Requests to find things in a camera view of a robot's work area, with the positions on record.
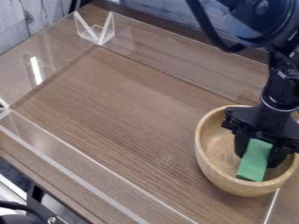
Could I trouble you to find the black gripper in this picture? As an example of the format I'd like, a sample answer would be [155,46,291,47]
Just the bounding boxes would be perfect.
[221,104,299,168]

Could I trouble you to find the clear acrylic corner bracket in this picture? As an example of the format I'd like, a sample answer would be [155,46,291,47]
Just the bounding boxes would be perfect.
[73,11,115,46]

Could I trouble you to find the black metal table frame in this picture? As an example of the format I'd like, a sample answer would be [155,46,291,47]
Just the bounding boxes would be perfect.
[27,184,80,224]

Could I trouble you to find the green rectangular block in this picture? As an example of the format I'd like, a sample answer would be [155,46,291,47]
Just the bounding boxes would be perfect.
[236,139,274,182]

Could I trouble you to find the wooden bowl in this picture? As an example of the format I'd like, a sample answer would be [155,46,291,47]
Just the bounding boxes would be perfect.
[193,106,299,197]

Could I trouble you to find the black cable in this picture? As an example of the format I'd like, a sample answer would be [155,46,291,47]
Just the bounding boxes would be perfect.
[0,200,29,224]

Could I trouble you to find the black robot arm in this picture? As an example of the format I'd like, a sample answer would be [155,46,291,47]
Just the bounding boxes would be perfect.
[185,0,299,168]

